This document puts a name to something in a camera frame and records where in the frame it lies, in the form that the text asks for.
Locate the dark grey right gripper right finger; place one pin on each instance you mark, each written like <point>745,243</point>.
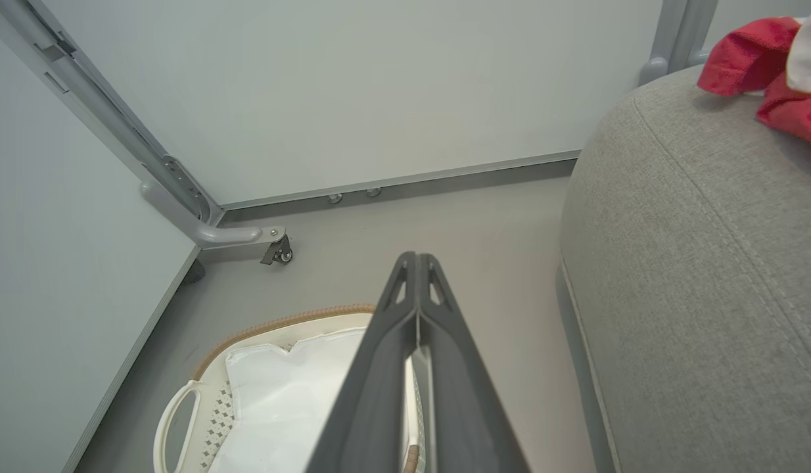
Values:
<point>464,401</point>

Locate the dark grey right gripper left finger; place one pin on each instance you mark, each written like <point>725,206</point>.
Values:
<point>372,394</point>

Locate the red and white garment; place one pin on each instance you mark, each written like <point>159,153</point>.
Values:
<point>767,72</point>

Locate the grey fabric sofa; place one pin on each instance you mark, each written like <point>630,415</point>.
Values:
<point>701,295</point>

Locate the white cloth basket liner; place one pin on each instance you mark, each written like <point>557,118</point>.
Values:
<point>287,407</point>

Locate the small grey caster wheel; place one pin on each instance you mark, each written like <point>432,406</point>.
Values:
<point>279,251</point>

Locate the white laundry basket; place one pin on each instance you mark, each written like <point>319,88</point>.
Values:
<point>202,407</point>

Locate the grey metal floor rail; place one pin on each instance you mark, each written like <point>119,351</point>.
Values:
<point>405,184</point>

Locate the grey metal partition frame post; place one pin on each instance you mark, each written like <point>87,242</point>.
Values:
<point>116,138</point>

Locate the grey metal double partition post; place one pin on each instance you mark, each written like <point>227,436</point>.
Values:
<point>681,36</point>

